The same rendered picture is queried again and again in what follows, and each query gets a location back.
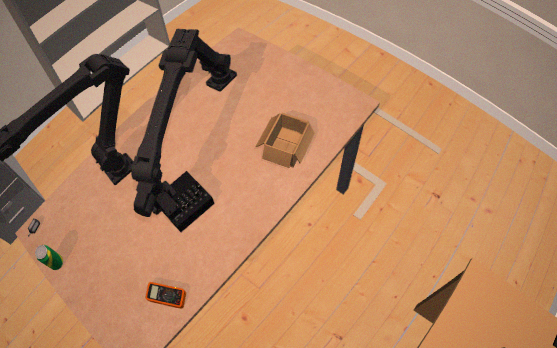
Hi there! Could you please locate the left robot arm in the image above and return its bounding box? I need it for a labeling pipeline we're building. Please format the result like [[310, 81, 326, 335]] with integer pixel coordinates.
[[131, 29, 237, 220]]

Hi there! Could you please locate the black lighting desk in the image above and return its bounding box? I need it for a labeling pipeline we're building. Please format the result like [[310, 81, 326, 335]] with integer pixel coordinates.
[[170, 171, 215, 232]]

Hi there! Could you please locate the green drink can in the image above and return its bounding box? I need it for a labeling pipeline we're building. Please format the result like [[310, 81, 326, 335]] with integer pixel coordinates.
[[35, 245, 63, 270]]

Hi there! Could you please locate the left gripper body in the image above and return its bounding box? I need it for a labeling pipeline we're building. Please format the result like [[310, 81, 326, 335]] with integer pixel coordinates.
[[152, 181, 177, 215]]

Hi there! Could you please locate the orange digital multimeter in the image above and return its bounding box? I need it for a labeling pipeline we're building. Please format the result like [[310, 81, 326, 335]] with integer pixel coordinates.
[[146, 282, 186, 309]]

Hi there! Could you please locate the brown cardboard box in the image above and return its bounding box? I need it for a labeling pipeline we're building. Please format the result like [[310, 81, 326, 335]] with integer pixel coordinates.
[[256, 113, 315, 168]]

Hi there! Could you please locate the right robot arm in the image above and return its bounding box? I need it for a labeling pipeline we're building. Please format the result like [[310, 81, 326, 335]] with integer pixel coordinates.
[[0, 54, 133, 185]]

